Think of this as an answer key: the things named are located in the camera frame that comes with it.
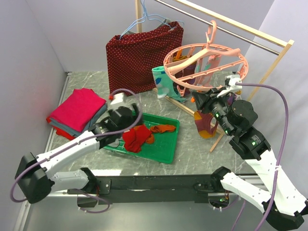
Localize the dark red dotted garment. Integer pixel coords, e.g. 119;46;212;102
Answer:
106;22;184;94

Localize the blue wire hanger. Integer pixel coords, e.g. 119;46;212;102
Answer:
117;0;174;40

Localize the folded pink cloth stack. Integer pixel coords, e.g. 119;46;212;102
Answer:
46;88;107;140

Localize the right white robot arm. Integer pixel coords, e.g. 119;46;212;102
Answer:
192;89;308;231

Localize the black base crossbar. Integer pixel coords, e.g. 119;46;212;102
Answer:
66;174;241;208

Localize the maroon purple hanging sock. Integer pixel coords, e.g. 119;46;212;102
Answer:
183;62;197;77

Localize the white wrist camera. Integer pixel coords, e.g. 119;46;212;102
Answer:
217;74;242;98
109;93;127;110

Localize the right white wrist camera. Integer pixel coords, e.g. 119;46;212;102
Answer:
217;74;242;98

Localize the purple cable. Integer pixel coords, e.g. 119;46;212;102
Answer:
231;82;289;231
10;88;143;214

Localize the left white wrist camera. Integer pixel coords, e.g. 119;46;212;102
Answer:
109;93;127;110

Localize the aluminium frame rail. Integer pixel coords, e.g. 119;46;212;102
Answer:
13;71;97;231

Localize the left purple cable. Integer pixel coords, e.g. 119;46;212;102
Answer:
10;88;143;214

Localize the red sock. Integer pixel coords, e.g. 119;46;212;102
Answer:
122;125;152;153

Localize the metal hanging rod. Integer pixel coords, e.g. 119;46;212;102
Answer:
155;0;279;56

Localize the wooden clothes rack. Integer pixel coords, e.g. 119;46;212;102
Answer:
134;0;295;153

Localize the orange sock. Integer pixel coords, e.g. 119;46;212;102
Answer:
145;134;155;144
150;124;176;133

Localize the teal patterned hanging sock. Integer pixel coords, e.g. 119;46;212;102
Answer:
152;66;173;99

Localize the pink round clip hanger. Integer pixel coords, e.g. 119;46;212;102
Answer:
163;20;248;97

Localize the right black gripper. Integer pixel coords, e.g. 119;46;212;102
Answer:
192;86;234;135

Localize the green plastic tray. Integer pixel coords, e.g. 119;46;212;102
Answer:
104;113;180;164

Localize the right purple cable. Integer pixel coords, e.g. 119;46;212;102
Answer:
231;82;289;231

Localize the maroon yellow striped sock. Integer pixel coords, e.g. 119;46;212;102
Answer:
227;94;237;105

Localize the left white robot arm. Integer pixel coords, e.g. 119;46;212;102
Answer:
14;103;142;204

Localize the grey white sock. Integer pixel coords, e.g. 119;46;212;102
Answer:
108;139;120;148

